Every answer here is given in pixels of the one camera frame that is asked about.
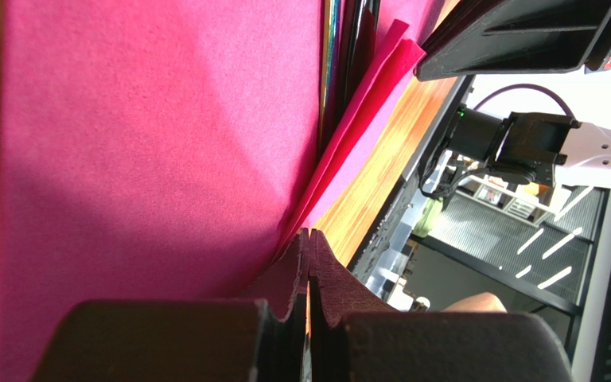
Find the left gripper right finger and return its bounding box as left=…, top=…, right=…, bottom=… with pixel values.
left=308, top=230, right=572, bottom=381

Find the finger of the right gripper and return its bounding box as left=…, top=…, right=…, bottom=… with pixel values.
left=414, top=0, right=611, bottom=82

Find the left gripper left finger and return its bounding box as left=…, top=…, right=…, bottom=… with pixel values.
left=33, top=232, right=309, bottom=381

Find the magenta paper napkin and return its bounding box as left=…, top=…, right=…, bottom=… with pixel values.
left=0, top=1, right=443, bottom=381

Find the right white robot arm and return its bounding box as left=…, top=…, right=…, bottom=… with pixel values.
left=414, top=0, right=611, bottom=189

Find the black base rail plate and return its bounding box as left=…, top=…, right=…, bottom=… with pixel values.
left=348, top=76, right=474, bottom=286

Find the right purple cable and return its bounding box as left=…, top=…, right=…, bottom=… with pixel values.
left=472, top=83, right=577, bottom=119

